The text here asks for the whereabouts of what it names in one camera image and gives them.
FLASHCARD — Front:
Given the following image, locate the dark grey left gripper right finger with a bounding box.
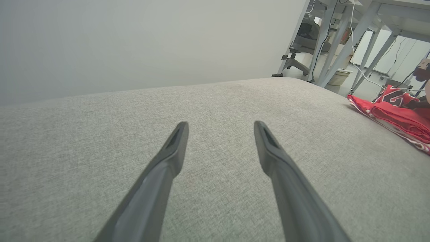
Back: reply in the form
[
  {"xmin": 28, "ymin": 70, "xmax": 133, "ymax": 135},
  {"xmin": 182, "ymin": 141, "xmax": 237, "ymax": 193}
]
[{"xmin": 253, "ymin": 121, "xmax": 350, "ymax": 242}]

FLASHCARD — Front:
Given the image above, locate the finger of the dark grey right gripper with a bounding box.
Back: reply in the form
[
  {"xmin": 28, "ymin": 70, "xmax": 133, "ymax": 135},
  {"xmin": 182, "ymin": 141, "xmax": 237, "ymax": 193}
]
[{"xmin": 405, "ymin": 98, "xmax": 430, "ymax": 110}]

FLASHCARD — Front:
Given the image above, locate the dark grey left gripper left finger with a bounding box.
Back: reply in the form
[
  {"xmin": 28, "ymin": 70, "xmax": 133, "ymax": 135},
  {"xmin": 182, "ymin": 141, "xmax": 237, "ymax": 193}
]
[{"xmin": 94, "ymin": 122, "xmax": 189, "ymax": 242}]

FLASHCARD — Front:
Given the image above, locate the red garment with white stripes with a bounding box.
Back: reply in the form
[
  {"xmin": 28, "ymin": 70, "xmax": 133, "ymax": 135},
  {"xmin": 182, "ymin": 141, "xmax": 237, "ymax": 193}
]
[{"xmin": 347, "ymin": 84, "xmax": 430, "ymax": 155}]

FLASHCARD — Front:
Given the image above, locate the white plastic laundry basket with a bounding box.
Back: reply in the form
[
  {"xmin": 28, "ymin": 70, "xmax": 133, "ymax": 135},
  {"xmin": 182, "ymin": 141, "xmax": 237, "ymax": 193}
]
[{"xmin": 327, "ymin": 68, "xmax": 353, "ymax": 87}]

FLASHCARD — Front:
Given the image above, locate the grey metal-legged table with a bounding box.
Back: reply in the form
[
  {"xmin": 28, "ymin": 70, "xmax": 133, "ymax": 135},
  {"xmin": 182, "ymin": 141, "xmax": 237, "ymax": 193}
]
[{"xmin": 305, "ymin": 0, "xmax": 430, "ymax": 94}]

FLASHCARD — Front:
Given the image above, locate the grey fabric sofa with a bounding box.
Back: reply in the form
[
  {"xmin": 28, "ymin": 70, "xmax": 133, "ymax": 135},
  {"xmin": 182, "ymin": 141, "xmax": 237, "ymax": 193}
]
[{"xmin": 0, "ymin": 77, "xmax": 430, "ymax": 242}]

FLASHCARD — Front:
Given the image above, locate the grey office swivel chair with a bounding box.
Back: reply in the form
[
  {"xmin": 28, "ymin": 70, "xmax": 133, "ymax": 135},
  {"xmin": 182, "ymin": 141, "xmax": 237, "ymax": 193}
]
[{"xmin": 282, "ymin": 14, "xmax": 332, "ymax": 76}]

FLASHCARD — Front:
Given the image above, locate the white cable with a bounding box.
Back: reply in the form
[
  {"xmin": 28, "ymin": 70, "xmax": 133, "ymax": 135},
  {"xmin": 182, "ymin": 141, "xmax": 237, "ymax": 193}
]
[{"xmin": 349, "ymin": 0, "xmax": 385, "ymax": 90}]

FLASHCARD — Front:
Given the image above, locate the thin black cable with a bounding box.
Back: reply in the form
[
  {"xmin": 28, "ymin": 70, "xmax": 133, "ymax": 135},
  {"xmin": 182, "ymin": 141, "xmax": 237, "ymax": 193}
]
[{"xmin": 310, "ymin": 27, "xmax": 332, "ymax": 82}]

